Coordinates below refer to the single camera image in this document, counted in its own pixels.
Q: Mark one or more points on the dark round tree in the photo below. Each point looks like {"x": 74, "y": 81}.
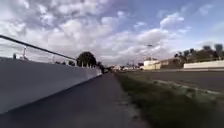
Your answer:
{"x": 86, "y": 59}

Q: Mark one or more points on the street lamp pole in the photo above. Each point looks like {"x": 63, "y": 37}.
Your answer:
{"x": 150, "y": 55}

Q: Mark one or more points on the pale low building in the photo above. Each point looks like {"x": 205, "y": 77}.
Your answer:
{"x": 154, "y": 64}

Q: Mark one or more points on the dark asphalt footpath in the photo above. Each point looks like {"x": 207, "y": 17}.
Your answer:
{"x": 90, "y": 106}

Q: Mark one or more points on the grass strip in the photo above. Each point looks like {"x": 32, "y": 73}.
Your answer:
{"x": 166, "y": 103}

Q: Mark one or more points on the metal railing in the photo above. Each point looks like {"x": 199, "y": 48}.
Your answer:
{"x": 36, "y": 48}

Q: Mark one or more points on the grey asphalt road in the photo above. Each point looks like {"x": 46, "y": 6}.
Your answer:
{"x": 196, "y": 80}

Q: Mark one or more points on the row of trees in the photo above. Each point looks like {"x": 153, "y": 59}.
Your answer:
{"x": 200, "y": 53}

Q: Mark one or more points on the white concrete wall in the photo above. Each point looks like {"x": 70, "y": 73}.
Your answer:
{"x": 33, "y": 81}

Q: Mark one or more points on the long white wall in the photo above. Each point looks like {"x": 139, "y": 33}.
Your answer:
{"x": 205, "y": 64}

